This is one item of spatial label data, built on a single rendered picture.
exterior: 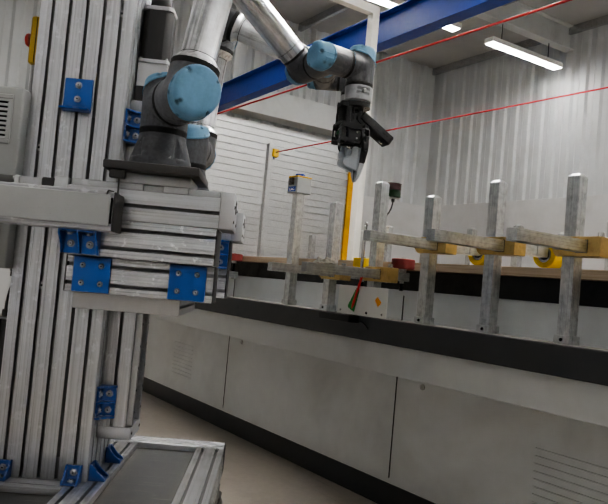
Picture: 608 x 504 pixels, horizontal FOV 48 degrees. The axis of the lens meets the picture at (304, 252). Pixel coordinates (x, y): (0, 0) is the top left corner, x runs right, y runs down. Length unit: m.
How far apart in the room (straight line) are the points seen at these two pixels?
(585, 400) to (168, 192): 1.13
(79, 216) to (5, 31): 8.51
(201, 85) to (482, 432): 1.38
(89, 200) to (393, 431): 1.47
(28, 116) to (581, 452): 1.74
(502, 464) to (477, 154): 10.17
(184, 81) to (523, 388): 1.16
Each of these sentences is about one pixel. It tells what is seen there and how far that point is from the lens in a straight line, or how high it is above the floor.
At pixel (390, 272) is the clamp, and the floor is 0.85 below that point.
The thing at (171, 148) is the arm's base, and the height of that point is 1.09.
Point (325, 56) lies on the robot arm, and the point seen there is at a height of 1.38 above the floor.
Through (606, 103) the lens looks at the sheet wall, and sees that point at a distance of 10.85.
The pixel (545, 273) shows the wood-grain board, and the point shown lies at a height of 0.88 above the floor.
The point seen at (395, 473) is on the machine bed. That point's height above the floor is 0.15.
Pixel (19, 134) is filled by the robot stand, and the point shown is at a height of 1.11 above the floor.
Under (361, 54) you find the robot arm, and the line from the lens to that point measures 1.90.
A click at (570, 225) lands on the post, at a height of 1.00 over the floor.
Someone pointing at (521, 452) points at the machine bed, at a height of 0.35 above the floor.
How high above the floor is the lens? 0.80
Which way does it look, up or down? 3 degrees up
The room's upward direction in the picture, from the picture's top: 5 degrees clockwise
